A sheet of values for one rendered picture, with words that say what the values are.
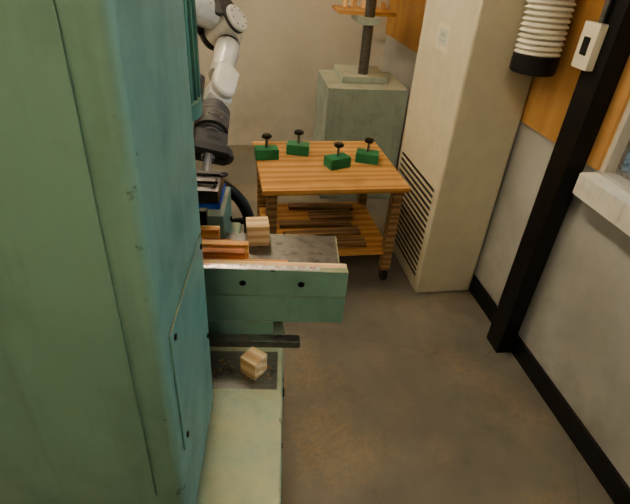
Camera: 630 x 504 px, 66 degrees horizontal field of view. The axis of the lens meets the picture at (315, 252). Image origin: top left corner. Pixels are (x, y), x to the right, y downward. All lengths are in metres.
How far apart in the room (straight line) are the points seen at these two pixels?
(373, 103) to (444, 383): 1.68
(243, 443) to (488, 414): 1.34
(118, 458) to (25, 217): 0.28
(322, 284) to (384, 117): 2.26
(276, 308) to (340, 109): 2.19
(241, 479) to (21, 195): 0.50
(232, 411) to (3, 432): 0.35
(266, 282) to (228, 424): 0.23
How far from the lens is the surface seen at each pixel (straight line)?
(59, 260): 0.41
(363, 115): 2.99
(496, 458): 1.87
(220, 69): 1.37
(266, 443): 0.77
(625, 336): 1.76
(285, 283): 0.83
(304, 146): 2.37
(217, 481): 0.74
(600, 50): 1.75
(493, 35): 1.99
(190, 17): 0.71
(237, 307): 0.87
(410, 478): 1.73
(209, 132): 1.28
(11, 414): 0.56
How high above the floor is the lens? 1.43
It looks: 33 degrees down
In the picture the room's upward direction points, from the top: 4 degrees clockwise
